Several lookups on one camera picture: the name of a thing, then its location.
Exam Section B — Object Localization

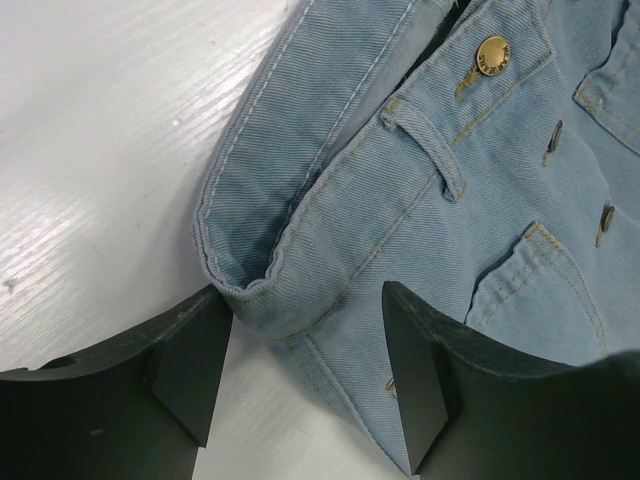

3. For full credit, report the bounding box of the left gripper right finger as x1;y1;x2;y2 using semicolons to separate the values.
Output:
382;281;639;479

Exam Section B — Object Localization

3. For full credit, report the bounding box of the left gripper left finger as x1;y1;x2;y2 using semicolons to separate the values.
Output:
1;288;232;480

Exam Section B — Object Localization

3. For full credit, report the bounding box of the light blue denim skirt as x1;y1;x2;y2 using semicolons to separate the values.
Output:
194;1;639;468

